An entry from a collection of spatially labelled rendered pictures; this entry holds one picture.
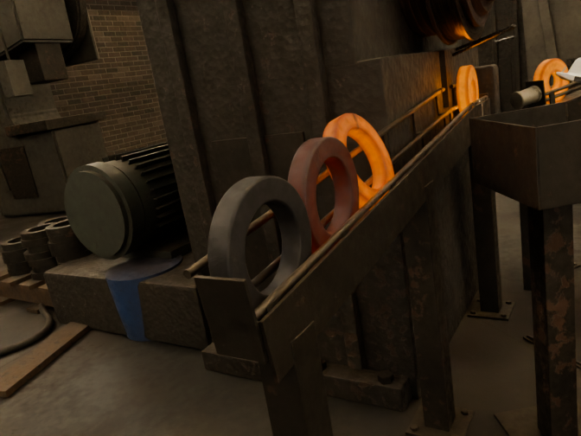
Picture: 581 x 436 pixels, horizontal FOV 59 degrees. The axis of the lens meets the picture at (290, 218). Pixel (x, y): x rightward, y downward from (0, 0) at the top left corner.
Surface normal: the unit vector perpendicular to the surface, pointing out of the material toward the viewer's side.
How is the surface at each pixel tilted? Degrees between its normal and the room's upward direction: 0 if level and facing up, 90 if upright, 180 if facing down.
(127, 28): 90
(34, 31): 91
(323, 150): 90
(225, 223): 53
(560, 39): 90
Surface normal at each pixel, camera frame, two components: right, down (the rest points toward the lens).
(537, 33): -0.70, 0.29
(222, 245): -0.55, -0.09
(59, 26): 0.92, -0.03
